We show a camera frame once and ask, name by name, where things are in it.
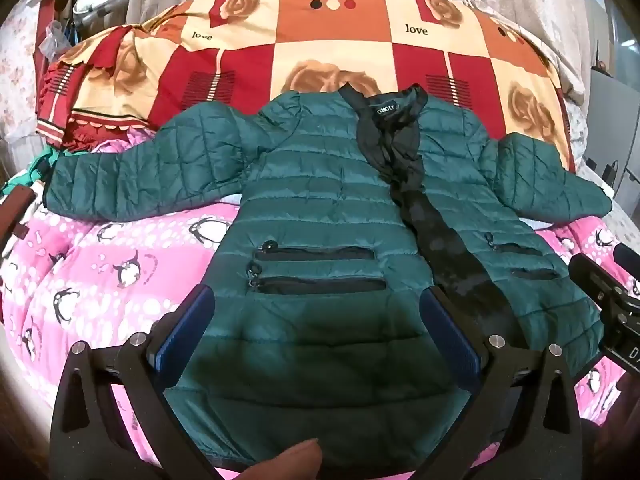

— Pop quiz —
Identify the teal cloth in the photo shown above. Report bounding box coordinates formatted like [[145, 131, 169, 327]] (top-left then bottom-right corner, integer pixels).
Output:
[[0, 157, 53, 196]]

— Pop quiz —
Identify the clear plastic bag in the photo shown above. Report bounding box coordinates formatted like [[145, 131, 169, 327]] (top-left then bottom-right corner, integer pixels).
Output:
[[72, 0, 133, 26]]

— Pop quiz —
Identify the person's left hand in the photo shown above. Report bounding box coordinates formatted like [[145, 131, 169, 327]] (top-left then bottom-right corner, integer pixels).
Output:
[[239, 438, 322, 480]]

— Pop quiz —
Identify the green quilted jacket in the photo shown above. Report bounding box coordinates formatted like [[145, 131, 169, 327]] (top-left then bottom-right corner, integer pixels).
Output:
[[44, 84, 613, 466]]

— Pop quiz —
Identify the pink penguin blanket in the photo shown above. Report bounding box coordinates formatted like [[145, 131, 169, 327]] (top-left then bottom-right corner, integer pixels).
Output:
[[0, 130, 640, 480]]

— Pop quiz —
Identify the brown wooden chair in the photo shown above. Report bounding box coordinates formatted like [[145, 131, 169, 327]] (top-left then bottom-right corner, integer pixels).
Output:
[[0, 184, 36, 256]]

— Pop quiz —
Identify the red orange patchwork quilt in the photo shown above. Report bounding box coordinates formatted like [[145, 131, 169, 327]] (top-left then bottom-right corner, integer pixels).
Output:
[[37, 0, 576, 171]]

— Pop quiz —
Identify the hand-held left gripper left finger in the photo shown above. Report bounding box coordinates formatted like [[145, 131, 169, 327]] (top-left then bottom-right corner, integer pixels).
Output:
[[49, 285, 221, 480]]

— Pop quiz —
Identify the grey cabinet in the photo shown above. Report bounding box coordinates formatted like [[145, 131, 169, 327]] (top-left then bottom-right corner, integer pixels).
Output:
[[587, 65, 640, 161]]

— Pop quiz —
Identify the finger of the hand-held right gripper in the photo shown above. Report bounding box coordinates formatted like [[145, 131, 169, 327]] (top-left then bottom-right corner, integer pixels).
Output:
[[613, 243, 640, 267], [569, 252, 640, 311]]

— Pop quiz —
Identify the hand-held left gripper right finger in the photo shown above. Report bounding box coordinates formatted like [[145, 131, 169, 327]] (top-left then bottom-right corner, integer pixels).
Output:
[[420, 287, 586, 480]]

